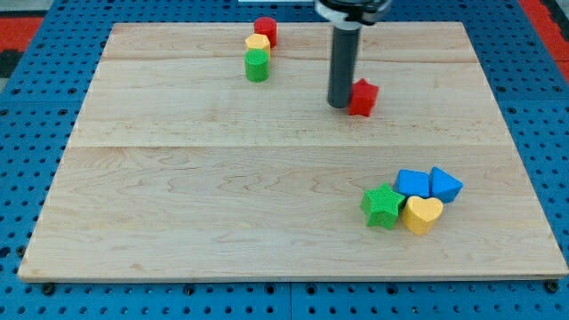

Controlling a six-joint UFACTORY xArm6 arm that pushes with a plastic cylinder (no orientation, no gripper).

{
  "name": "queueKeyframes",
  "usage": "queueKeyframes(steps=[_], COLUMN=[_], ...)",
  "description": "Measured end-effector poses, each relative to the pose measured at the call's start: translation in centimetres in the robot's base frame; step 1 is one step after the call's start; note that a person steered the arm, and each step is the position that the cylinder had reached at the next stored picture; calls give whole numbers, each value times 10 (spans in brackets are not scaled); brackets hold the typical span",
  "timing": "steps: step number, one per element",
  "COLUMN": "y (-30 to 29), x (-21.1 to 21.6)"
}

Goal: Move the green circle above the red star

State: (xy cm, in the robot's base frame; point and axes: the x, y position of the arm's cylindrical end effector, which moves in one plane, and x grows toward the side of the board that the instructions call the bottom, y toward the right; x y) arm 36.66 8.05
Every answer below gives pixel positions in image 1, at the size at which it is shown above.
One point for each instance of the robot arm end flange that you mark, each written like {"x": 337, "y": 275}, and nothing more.
{"x": 352, "y": 13}

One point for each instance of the red star block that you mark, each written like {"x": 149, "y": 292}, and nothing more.
{"x": 363, "y": 98}

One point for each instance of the green star block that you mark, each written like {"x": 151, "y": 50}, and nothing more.
{"x": 381, "y": 206}

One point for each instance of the green cylinder block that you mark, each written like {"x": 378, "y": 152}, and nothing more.
{"x": 256, "y": 65}

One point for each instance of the wooden board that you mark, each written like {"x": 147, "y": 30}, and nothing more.
{"x": 179, "y": 170}

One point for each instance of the yellow hexagon block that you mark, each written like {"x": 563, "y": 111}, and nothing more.
{"x": 258, "y": 41}

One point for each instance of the blue cube block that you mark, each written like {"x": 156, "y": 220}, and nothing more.
{"x": 412, "y": 183}

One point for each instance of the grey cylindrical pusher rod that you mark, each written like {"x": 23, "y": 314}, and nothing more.
{"x": 342, "y": 64}

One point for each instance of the red cylinder block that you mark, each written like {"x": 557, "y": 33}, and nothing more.
{"x": 268, "y": 27}

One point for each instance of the yellow heart block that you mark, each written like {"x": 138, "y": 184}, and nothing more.
{"x": 420, "y": 214}

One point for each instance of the blue triangle block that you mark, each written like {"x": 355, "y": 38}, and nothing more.
{"x": 443, "y": 185}

